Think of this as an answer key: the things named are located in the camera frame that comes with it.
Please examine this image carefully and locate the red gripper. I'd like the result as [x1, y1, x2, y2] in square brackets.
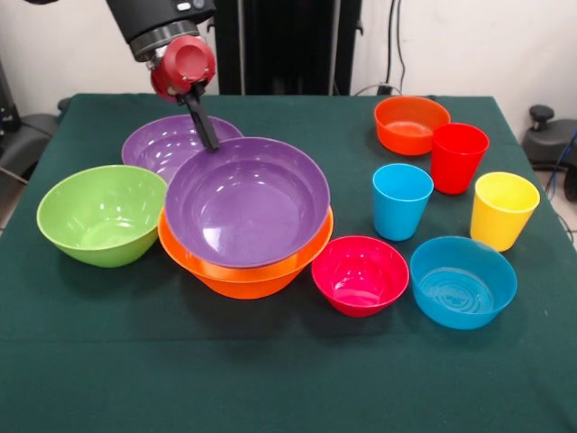
[150, 36, 221, 153]

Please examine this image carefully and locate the purple plastic bowl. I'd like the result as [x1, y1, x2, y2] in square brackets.
[164, 136, 332, 270]
[121, 114, 245, 185]

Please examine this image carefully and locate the pink plastic bowl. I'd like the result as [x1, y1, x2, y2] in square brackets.
[311, 235, 410, 318]

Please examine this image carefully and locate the green plastic bowl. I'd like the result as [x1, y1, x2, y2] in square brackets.
[36, 164, 169, 269]

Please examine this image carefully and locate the black padded chair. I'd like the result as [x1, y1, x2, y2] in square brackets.
[0, 111, 60, 181]

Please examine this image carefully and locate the large orange plastic bowl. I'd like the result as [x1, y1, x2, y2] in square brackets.
[157, 205, 335, 300]

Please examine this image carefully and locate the small red-orange plastic bowl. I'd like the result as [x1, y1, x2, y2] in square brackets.
[373, 95, 452, 157]

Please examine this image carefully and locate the blue plastic cup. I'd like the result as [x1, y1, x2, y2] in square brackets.
[371, 162, 435, 242]

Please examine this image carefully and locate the dark green tablecloth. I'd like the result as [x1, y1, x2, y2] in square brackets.
[0, 92, 577, 433]

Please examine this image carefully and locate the red plastic cup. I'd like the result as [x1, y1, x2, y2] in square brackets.
[430, 122, 490, 196]

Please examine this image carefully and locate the blue plastic bowl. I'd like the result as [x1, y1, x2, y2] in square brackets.
[409, 235, 518, 331]

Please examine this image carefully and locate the yellow plastic cup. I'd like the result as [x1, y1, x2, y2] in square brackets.
[470, 171, 541, 253]

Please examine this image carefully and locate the black hanging cable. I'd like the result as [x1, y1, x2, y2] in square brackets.
[355, 0, 407, 97]

